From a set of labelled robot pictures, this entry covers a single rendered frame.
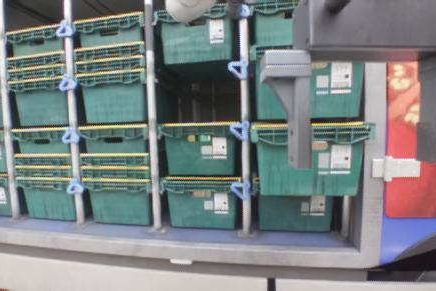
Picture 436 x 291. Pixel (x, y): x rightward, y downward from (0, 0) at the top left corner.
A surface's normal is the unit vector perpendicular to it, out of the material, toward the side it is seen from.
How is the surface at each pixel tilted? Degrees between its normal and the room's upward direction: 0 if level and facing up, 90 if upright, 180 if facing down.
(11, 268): 90
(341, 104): 100
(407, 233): 90
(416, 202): 90
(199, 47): 91
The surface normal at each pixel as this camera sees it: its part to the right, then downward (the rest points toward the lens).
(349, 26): 0.00, 0.07
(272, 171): -0.15, 0.23
